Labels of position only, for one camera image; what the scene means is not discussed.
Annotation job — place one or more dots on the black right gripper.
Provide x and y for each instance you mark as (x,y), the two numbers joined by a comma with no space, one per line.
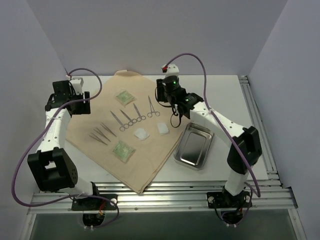
(160,90)

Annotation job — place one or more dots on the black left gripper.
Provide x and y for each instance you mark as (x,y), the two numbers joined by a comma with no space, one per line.
(81,104)

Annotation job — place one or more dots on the steel needle holder forceps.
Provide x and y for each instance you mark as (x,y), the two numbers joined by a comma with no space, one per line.
(152,111)

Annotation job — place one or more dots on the steel scissors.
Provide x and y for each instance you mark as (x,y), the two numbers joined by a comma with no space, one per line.
(140,117)
(131,121)
(123,126)

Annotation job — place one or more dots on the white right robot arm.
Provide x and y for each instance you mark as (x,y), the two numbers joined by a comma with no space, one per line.
(244,143)

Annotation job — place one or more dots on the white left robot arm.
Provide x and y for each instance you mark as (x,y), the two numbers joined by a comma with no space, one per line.
(51,166)

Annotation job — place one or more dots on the right white gauze pad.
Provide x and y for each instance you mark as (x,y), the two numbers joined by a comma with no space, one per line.
(163,128)

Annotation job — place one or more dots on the white gauze pad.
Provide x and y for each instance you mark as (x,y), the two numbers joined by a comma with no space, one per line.
(163,128)
(141,134)

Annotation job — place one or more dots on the upper green gauze packet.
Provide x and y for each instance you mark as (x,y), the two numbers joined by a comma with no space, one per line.
(124,97)

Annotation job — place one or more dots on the green gauze packet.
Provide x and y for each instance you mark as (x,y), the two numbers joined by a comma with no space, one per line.
(122,151)
(124,97)

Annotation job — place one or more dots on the left white gauze pad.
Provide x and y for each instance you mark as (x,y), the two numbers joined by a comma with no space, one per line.
(141,134)

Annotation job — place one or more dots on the beige cloth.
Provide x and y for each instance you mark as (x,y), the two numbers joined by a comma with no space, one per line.
(151,154)

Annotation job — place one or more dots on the steel instrument tray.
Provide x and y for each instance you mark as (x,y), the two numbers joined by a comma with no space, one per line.
(193,146)

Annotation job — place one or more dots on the lower green gauze packet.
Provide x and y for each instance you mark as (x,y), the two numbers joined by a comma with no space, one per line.
(122,151)

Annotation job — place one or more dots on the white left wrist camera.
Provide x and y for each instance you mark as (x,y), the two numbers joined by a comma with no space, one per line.
(77,84)

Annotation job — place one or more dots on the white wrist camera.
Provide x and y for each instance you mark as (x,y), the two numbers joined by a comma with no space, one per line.
(77,84)
(170,70)

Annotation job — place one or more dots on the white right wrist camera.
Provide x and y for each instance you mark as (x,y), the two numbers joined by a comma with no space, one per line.
(170,70)

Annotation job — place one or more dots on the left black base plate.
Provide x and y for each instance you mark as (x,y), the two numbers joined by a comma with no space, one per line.
(91,204)

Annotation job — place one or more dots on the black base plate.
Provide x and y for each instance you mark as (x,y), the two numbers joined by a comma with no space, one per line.
(224,200)
(91,204)

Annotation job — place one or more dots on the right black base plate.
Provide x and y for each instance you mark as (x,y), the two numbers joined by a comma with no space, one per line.
(224,200)

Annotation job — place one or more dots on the aluminium rail frame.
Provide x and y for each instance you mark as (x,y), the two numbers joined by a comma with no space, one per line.
(178,188)

